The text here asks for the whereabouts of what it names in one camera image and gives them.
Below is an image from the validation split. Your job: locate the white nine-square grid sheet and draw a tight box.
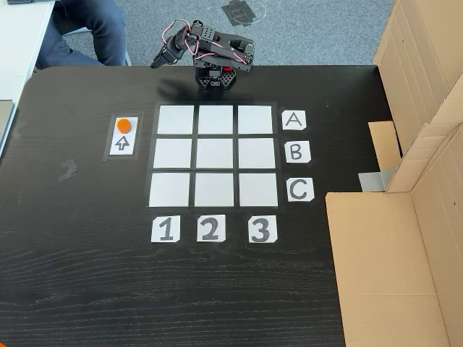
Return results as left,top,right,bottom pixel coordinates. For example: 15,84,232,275
144,100,289,210

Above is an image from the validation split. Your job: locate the person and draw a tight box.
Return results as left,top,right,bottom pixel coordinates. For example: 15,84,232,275
34,0,129,72

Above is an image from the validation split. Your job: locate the black tape patch on floor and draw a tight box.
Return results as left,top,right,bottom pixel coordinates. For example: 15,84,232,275
220,0,258,28

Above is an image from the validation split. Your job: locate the white paper sheet with arrow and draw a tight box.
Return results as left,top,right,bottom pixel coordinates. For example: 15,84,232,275
103,111,145,163

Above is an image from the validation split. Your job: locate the paper label letter A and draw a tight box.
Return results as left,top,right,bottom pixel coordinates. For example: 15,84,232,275
281,110,307,131

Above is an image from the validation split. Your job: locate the white desk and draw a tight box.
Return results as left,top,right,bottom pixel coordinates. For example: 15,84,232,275
0,0,55,102

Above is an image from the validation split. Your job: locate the paper label letter B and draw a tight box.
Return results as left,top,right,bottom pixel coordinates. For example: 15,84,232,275
284,140,312,164

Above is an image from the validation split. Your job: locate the grey flat panel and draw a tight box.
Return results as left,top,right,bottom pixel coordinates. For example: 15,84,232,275
0,100,17,160

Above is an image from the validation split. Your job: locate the paper label number 1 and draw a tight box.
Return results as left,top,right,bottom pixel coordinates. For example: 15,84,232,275
150,215,181,244

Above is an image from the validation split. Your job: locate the paper label number 2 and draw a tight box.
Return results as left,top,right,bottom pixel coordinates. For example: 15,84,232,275
196,214,227,243

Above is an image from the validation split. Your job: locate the paper label letter C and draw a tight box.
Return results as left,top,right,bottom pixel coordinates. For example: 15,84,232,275
286,177,315,203

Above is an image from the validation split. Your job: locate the paper label number 3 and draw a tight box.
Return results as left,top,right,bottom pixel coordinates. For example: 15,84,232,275
247,215,279,244

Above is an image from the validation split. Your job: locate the large brown cardboard box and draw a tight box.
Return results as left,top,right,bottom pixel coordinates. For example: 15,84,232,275
325,0,463,347

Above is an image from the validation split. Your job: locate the grey duct tape strip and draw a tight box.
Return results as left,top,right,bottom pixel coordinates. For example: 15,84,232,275
357,168,394,192

